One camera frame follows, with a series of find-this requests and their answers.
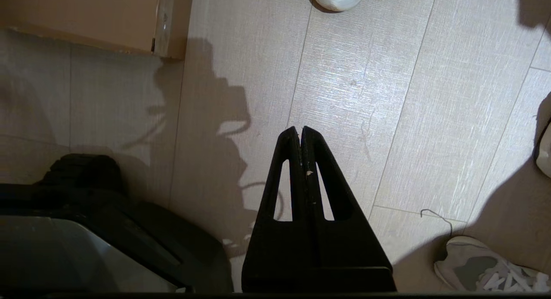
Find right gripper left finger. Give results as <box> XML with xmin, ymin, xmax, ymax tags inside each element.
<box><xmin>245</xmin><ymin>126</ymin><xmax>307</xmax><ymax>267</ymax></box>

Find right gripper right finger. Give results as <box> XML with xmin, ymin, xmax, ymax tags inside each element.
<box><xmin>301</xmin><ymin>127</ymin><xmax>390</xmax><ymax>267</ymax></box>

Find white lace-up sneaker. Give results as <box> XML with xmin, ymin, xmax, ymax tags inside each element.
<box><xmin>310</xmin><ymin>0</ymin><xmax>367</xmax><ymax>12</ymax></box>

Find brown cardboard shoe box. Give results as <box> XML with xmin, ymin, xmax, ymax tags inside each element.
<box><xmin>0</xmin><ymin>0</ymin><xmax>193</xmax><ymax>60</ymax></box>

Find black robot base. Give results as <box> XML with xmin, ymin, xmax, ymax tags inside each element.
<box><xmin>0</xmin><ymin>154</ymin><xmax>235</xmax><ymax>293</ymax></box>

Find grey beige chunky sneaker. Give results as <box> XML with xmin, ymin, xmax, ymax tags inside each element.
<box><xmin>534</xmin><ymin>118</ymin><xmax>551</xmax><ymax>179</ymax></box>
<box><xmin>434</xmin><ymin>236</ymin><xmax>551</xmax><ymax>292</ymax></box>

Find thin dark string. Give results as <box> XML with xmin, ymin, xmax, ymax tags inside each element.
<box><xmin>421</xmin><ymin>209</ymin><xmax>453</xmax><ymax>238</ymax></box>

